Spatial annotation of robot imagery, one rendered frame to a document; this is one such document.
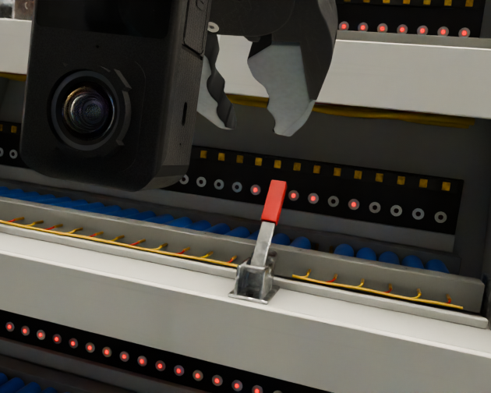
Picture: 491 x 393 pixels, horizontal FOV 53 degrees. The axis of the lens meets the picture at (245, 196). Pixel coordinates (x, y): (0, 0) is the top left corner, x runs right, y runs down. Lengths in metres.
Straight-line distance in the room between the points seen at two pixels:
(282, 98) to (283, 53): 0.03
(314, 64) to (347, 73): 0.15
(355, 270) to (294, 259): 0.05
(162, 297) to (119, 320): 0.04
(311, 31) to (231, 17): 0.03
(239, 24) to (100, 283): 0.23
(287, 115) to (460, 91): 0.15
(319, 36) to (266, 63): 0.03
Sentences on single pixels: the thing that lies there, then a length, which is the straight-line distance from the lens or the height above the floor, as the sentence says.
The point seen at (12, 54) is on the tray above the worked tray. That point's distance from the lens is 0.49.
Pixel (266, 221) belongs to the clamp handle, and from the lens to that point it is 0.36.
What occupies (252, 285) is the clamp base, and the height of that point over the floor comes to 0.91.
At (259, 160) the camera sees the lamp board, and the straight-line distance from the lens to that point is 0.51.
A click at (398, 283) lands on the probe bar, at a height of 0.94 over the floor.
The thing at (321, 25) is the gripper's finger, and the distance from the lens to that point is 0.21.
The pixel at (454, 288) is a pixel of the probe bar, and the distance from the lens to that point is 0.40.
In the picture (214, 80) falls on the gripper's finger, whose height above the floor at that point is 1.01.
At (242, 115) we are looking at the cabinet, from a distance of 0.58.
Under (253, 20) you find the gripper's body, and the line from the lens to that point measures 0.21.
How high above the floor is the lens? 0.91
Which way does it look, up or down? 10 degrees up
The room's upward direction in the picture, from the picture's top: 12 degrees clockwise
